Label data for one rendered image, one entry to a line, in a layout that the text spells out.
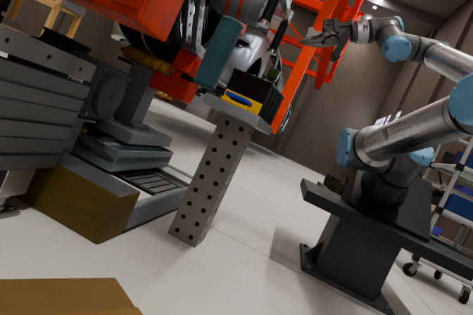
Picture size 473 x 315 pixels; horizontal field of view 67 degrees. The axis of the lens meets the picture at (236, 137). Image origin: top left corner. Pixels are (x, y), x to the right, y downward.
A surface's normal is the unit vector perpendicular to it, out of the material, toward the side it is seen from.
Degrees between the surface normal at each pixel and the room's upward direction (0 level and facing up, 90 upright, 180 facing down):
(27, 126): 90
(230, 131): 90
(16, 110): 90
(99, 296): 0
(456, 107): 102
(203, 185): 90
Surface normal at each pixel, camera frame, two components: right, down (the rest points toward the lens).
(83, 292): 0.42, -0.91
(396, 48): -0.14, 0.65
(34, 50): 0.89, 0.42
